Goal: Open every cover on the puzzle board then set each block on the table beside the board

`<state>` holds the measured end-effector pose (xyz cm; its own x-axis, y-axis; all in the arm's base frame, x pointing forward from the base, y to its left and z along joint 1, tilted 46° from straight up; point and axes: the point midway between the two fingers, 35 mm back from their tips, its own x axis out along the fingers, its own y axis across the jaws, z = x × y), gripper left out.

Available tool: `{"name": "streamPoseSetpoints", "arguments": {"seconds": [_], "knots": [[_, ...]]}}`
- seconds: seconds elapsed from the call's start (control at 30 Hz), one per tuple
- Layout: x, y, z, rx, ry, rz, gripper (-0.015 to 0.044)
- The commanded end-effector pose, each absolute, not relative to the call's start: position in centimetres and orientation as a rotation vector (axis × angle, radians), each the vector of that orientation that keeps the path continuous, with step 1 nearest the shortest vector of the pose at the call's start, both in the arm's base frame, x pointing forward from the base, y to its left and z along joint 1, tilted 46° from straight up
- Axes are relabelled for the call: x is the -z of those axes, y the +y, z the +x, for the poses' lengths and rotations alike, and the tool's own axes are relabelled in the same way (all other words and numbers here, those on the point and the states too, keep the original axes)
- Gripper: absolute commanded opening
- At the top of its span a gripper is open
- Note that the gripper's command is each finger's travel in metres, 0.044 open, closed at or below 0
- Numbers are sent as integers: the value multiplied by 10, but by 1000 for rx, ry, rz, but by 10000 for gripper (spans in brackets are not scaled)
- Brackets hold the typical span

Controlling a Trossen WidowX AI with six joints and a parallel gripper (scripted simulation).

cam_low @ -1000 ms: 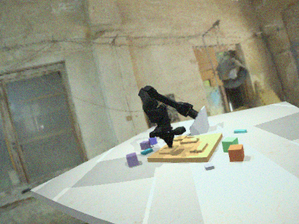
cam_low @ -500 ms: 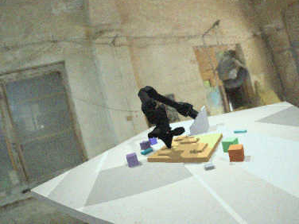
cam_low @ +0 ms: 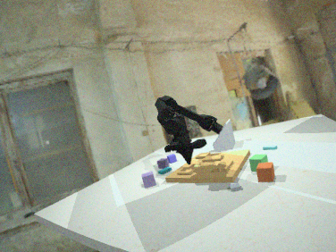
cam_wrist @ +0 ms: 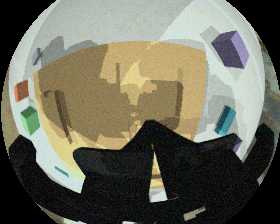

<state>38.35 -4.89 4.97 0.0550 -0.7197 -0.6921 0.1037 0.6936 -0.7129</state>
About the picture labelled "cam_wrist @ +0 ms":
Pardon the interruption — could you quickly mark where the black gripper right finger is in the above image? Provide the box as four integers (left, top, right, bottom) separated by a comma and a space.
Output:
150, 119, 237, 199

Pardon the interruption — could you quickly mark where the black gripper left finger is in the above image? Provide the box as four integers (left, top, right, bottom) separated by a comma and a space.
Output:
72, 119, 154, 194

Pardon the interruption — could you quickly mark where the teal square block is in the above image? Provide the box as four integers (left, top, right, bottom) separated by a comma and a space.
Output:
214, 106, 236, 136

